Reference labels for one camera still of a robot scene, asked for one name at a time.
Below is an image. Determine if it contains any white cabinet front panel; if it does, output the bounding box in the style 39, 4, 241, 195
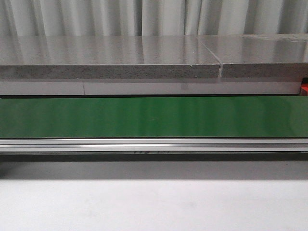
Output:
0, 79, 302, 95

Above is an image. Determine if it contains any grey stone slab right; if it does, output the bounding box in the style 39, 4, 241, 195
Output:
197, 34, 308, 82

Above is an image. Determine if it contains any green conveyor belt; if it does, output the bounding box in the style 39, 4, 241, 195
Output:
0, 96, 308, 139

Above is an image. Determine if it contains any grey stone countertop slab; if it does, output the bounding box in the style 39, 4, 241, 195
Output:
0, 36, 219, 80

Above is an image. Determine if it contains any red object at edge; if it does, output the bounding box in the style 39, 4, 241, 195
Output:
300, 83, 308, 96

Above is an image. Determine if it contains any white pleated curtain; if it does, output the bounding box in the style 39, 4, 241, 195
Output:
0, 0, 308, 36

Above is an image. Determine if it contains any aluminium conveyor side rail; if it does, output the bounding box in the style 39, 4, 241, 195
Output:
0, 138, 308, 154

